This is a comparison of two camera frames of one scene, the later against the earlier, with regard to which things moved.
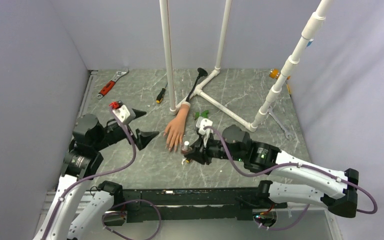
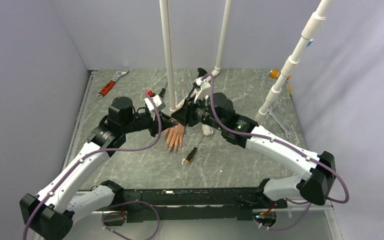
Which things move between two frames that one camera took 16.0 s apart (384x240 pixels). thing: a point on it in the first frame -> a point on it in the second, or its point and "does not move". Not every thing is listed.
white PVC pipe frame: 198,91 does not move
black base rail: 191,204 does not move
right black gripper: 201,153 -> 186,116
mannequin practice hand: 176,128 does not move
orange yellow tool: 274,73 does not move
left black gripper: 143,137 -> 166,121
